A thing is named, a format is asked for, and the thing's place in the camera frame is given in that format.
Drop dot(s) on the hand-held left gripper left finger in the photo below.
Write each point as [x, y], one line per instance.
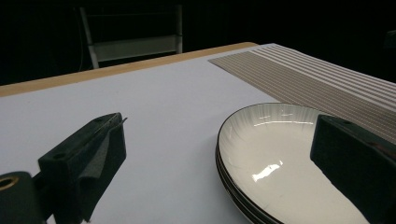
[71, 165]

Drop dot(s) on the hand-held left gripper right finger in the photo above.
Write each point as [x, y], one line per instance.
[358, 161]

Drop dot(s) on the white plate with dark rim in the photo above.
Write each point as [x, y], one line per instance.
[234, 203]
[264, 149]
[224, 178]

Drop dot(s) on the brown striped placemat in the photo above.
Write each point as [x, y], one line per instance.
[295, 77]

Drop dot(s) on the white metal stand frame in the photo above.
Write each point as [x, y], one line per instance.
[134, 48]

